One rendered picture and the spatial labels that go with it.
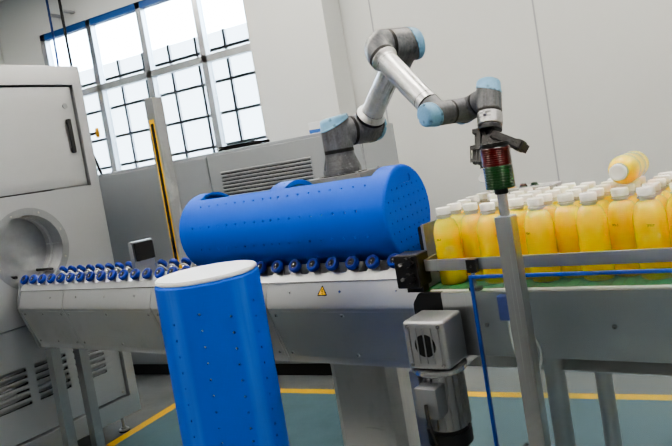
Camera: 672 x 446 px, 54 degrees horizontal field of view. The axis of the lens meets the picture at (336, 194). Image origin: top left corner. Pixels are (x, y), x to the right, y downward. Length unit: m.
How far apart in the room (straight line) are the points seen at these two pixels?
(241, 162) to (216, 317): 2.42
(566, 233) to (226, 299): 0.86
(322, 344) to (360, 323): 0.20
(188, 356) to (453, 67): 3.46
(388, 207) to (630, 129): 2.92
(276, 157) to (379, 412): 1.85
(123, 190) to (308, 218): 2.82
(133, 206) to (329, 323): 2.78
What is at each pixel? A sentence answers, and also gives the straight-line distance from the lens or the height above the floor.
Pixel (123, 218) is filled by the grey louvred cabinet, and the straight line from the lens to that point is 4.74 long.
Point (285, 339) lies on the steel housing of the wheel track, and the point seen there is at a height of 0.71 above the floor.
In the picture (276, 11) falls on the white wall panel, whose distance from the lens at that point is 5.09.
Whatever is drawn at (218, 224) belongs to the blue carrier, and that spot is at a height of 1.13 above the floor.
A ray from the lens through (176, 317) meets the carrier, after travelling 1.76.
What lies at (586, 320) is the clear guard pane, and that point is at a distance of 1.57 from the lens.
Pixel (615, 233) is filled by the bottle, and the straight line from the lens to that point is 1.66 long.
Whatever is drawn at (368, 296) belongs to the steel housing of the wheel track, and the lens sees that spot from 1.97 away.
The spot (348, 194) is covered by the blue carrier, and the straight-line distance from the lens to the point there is 1.95.
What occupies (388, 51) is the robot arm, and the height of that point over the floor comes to 1.60.
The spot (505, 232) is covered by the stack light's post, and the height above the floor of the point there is 1.06.
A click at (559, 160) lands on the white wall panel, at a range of 4.66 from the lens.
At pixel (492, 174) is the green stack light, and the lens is 1.43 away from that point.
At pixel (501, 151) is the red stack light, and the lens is 1.43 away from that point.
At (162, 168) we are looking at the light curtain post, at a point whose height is 1.37.
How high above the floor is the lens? 1.28
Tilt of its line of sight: 3 degrees down
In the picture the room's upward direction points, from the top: 9 degrees counter-clockwise
